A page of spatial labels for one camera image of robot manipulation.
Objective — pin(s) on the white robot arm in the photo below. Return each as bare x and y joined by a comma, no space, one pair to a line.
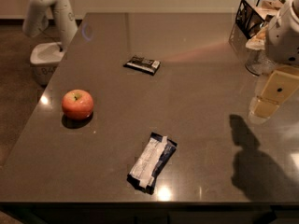
276,58

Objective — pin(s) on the black wire basket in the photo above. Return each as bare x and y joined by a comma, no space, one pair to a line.
253,15

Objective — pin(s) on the red apple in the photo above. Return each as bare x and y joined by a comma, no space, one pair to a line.
77,104

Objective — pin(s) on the chocolate rxbar black wrapper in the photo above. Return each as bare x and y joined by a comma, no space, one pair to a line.
144,65

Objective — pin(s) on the clear glass jar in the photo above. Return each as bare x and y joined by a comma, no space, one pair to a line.
258,63

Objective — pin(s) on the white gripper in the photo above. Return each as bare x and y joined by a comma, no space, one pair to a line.
282,42

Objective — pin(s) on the blueberry rxbar blue wrapper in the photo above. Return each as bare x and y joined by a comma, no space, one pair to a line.
151,162

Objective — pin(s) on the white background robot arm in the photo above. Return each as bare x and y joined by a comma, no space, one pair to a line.
54,19

